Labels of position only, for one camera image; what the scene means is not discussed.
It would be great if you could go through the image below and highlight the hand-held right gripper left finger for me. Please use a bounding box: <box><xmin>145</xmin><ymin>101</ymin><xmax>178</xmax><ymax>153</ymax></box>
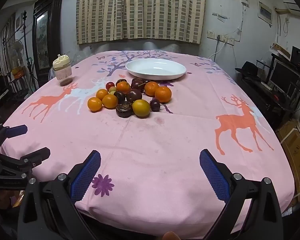
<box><xmin>17</xmin><ymin>150</ymin><xmax>101</xmax><ymax>240</ymax></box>

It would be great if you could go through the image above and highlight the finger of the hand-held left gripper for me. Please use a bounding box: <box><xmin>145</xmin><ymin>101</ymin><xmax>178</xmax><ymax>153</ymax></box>
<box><xmin>1</xmin><ymin>147</ymin><xmax>51</xmax><ymax>173</ymax></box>
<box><xmin>0</xmin><ymin>124</ymin><xmax>28</xmax><ymax>155</ymax></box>

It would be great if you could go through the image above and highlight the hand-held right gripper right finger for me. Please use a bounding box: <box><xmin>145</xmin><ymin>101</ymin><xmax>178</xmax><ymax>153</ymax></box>
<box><xmin>199</xmin><ymin>149</ymin><xmax>283</xmax><ymax>240</ymax></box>

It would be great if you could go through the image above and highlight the large dark purple plum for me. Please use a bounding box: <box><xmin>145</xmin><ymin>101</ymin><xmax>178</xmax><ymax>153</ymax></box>
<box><xmin>126</xmin><ymin>89</ymin><xmax>143</xmax><ymax>104</ymax></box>

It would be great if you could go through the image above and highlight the white oval plate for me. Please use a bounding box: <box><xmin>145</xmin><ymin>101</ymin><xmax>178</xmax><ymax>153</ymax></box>
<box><xmin>125</xmin><ymin>58</ymin><xmax>187</xmax><ymax>81</ymax></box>

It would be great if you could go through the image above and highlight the person's right hand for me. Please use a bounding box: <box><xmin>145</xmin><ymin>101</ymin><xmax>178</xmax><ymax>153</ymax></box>
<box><xmin>162</xmin><ymin>231</ymin><xmax>180</xmax><ymax>240</ymax></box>

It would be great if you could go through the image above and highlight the pink printed tablecloth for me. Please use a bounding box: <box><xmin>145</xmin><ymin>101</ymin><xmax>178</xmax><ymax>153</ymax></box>
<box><xmin>1</xmin><ymin>50</ymin><xmax>296</xmax><ymax>233</ymax></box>

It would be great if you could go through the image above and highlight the standing electric fan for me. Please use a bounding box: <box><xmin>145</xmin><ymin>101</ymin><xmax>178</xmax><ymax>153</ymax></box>
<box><xmin>9</xmin><ymin>40</ymin><xmax>25</xmax><ymax>67</ymax></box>

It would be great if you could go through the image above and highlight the large cardboard box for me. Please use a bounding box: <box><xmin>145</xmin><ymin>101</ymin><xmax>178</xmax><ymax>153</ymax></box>
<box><xmin>277</xmin><ymin>121</ymin><xmax>300</xmax><ymax>202</ymax></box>

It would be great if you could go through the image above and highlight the black computer desk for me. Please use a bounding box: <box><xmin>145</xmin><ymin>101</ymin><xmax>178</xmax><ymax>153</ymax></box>
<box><xmin>236</xmin><ymin>53</ymin><xmax>300</xmax><ymax>131</ymax></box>

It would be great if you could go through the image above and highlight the dark wooden framed picture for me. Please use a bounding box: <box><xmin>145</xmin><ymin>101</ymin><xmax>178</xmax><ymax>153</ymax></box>
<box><xmin>32</xmin><ymin>0</ymin><xmax>64</xmax><ymax>75</ymax></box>

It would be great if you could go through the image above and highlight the black hat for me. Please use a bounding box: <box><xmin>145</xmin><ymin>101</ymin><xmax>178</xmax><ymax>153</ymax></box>
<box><xmin>235</xmin><ymin>61</ymin><xmax>260</xmax><ymax>78</ymax></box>

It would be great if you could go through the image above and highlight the computer monitor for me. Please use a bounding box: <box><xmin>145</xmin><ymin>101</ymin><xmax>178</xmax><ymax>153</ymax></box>
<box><xmin>268</xmin><ymin>59</ymin><xmax>300</xmax><ymax>93</ymax></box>

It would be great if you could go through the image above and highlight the small cardboard box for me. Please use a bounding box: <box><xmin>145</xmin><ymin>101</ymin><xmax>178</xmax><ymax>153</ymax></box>
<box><xmin>269</xmin><ymin>42</ymin><xmax>291</xmax><ymax>58</ymax></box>

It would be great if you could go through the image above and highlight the black speaker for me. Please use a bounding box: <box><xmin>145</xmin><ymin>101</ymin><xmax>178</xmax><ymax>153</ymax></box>
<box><xmin>290</xmin><ymin>46</ymin><xmax>300</xmax><ymax>71</ymax></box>

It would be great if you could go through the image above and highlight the beige checked curtain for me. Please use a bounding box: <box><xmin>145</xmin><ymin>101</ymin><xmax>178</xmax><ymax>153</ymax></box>
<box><xmin>76</xmin><ymin>0</ymin><xmax>207</xmax><ymax>45</ymax></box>

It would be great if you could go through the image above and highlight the white air conditioner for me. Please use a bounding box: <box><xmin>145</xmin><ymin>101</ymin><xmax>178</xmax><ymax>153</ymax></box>
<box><xmin>275</xmin><ymin>0</ymin><xmax>300</xmax><ymax>15</ymax></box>

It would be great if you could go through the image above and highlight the white power cable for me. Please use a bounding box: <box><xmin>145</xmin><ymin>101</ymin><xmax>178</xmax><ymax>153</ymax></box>
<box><xmin>207</xmin><ymin>36</ymin><xmax>228</xmax><ymax>61</ymax></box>

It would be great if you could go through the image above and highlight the double white wall socket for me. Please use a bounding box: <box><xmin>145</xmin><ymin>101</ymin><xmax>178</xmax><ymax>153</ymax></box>
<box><xmin>218</xmin><ymin>35</ymin><xmax>235</xmax><ymax>46</ymax></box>

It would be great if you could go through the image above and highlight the white wall electrical box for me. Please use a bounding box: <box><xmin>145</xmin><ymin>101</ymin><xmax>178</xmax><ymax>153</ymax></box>
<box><xmin>258</xmin><ymin>1</ymin><xmax>273</xmax><ymax>27</ymax></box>

